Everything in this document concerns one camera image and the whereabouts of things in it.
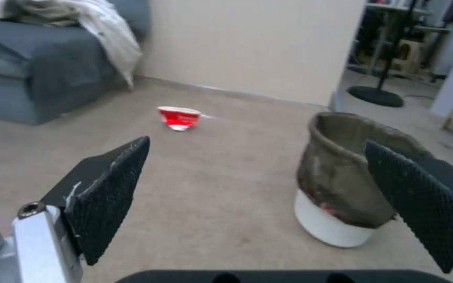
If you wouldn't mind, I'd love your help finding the small wooden stool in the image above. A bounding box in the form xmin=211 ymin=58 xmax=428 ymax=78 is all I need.
xmin=391 ymin=40 xmax=422 ymax=74

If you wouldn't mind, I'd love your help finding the white trash can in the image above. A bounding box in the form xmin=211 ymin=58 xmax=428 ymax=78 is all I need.
xmin=293 ymin=188 xmax=377 ymax=248

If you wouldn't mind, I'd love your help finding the wooden shelf rack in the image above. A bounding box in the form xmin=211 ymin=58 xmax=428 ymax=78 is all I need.
xmin=347 ymin=0 xmax=453 ymax=83

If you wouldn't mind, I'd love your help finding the crushed red paper cup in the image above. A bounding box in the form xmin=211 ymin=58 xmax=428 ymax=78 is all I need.
xmin=157 ymin=106 xmax=202 ymax=132

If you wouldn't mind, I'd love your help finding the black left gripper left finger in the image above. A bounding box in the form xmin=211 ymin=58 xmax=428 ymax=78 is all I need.
xmin=0 ymin=136 xmax=151 ymax=283

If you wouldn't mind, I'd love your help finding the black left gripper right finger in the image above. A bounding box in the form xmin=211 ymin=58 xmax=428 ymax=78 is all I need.
xmin=363 ymin=139 xmax=453 ymax=283

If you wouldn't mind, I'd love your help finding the blue-grey bed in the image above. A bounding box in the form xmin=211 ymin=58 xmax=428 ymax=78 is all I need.
xmin=0 ymin=0 xmax=151 ymax=125

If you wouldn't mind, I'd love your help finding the olive trash bag liner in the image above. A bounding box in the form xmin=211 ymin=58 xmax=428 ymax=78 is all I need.
xmin=296 ymin=112 xmax=434 ymax=229

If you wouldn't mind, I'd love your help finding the black round-base stand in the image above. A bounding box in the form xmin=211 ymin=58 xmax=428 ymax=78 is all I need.
xmin=347 ymin=0 xmax=420 ymax=108

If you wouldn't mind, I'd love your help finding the olive green garment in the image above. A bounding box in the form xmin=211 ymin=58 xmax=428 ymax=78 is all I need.
xmin=2 ymin=0 xmax=81 ymax=28

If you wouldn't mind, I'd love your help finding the cream white blanket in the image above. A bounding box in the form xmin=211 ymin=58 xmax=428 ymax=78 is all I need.
xmin=59 ymin=0 xmax=143 ymax=89

